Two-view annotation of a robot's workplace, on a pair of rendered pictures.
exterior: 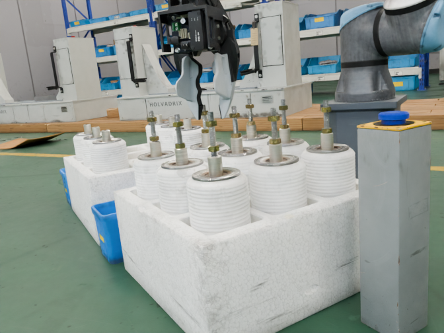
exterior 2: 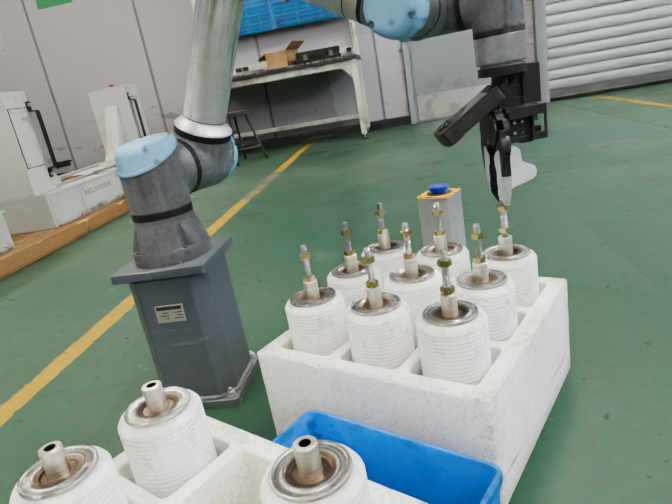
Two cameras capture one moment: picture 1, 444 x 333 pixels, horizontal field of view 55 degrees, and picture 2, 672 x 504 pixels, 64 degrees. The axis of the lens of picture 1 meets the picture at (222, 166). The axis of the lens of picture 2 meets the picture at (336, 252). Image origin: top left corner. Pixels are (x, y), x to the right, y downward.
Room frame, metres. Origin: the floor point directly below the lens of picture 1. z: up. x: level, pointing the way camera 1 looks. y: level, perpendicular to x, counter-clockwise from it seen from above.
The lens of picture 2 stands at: (1.21, 0.69, 0.57)
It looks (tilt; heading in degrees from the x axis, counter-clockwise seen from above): 18 degrees down; 248
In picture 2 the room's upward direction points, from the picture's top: 10 degrees counter-clockwise
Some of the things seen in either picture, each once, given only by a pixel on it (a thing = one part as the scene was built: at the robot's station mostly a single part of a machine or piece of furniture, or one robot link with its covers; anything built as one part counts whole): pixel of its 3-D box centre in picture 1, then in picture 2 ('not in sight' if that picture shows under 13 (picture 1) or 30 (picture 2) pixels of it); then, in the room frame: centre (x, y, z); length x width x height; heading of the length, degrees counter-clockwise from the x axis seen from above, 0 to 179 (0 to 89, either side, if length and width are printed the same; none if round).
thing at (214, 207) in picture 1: (221, 230); (510, 302); (0.63, 0.01, 0.16); 0.10 x 0.10 x 0.18
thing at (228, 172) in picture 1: (216, 174); (506, 252); (0.63, 0.01, 0.25); 0.08 x 0.08 x 0.01
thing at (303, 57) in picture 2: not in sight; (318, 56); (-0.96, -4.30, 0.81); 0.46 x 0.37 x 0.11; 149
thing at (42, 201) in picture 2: not in sight; (69, 147); (1.35, -3.27, 0.45); 1.51 x 0.57 x 0.74; 59
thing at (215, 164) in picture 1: (215, 166); (505, 245); (0.63, 0.01, 0.26); 0.02 x 0.02 x 0.03
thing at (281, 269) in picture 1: (244, 231); (423, 360); (0.80, -0.03, 0.09); 0.39 x 0.39 x 0.18; 30
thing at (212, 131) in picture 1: (212, 137); (503, 219); (0.63, 0.01, 0.31); 0.01 x 0.01 x 0.08
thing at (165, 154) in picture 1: (156, 156); (450, 313); (0.84, 0.13, 0.25); 0.08 x 0.08 x 0.01
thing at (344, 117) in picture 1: (365, 154); (193, 322); (1.12, -0.39, 0.15); 0.19 x 0.19 x 0.30; 59
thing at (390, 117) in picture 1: (393, 119); (438, 190); (0.58, -0.24, 0.32); 0.04 x 0.04 x 0.02
